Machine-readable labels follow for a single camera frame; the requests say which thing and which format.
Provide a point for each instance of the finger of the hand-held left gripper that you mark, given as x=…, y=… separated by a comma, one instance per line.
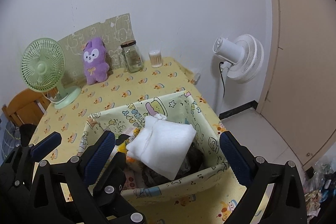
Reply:
x=46, y=146
x=113, y=176

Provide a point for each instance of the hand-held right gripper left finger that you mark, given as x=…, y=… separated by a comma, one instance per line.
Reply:
x=101, y=155

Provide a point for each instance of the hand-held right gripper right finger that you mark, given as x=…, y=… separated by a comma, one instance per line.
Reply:
x=233, y=158

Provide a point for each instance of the pink printed packet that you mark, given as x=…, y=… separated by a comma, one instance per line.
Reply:
x=130, y=179

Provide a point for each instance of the colourful snack packet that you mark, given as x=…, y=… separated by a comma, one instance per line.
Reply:
x=123, y=142

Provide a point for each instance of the yellow cartoon printed storage box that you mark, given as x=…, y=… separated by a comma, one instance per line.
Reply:
x=162, y=190

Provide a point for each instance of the white towel pack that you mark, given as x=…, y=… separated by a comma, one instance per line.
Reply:
x=162, y=145

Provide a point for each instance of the blue plaid pillow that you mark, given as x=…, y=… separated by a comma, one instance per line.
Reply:
x=8, y=134

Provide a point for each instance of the green desk fan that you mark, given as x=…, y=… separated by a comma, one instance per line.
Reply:
x=43, y=66

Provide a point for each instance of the yellow cake printed tablecloth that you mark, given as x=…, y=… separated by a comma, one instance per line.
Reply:
x=147, y=87

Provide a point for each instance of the pile of clothes and bags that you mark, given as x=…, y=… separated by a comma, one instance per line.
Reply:
x=320, y=187

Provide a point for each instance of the purple plush toy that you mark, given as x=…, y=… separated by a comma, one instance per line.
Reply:
x=95, y=64

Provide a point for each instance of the white standing fan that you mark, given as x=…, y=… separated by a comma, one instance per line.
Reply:
x=244, y=58

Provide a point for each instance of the glass jar with dark lid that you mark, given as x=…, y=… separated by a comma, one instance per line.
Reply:
x=132, y=58

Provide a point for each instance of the beige door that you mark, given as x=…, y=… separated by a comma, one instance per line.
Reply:
x=302, y=56

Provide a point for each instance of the printed cardboard board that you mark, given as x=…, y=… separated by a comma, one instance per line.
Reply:
x=118, y=29

